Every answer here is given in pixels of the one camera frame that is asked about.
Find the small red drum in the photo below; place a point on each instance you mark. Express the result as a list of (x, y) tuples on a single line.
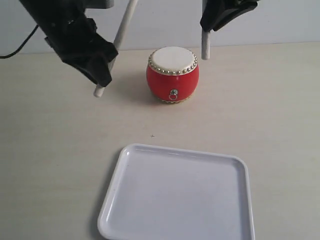
[(172, 73)]

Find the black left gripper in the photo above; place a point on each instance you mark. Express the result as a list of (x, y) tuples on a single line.
[(74, 37)]

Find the white drumstick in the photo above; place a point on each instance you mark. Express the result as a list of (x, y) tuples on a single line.
[(120, 35), (205, 45)]

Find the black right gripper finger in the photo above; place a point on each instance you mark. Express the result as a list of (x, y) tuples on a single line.
[(232, 15), (216, 14)]

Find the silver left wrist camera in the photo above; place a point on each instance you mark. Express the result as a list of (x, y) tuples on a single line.
[(99, 4)]

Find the white plastic tray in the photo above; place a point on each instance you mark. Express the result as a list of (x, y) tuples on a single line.
[(163, 193)]

